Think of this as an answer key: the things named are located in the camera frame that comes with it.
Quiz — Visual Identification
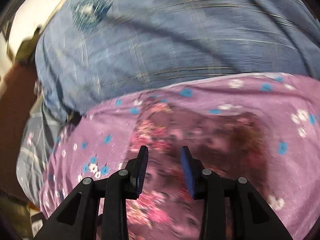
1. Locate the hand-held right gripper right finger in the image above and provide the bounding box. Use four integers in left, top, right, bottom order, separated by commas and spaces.
180, 146, 293, 240

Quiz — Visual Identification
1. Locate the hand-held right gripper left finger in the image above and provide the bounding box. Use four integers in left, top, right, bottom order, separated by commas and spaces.
35, 145, 150, 240

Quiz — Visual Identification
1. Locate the maroon floral shirt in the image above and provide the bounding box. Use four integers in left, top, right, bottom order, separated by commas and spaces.
126, 102, 272, 240

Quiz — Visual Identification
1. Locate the purple floral bedsheet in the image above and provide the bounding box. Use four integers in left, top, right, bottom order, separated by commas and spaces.
40, 72, 320, 240

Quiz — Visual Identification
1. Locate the blue plaid quilt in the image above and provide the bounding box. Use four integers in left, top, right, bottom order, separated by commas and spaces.
35, 0, 320, 122

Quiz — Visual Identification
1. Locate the brown headboard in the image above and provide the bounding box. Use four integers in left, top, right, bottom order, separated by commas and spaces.
0, 62, 42, 195

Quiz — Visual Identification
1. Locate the dark green cloth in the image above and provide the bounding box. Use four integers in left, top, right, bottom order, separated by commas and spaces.
15, 26, 43, 64

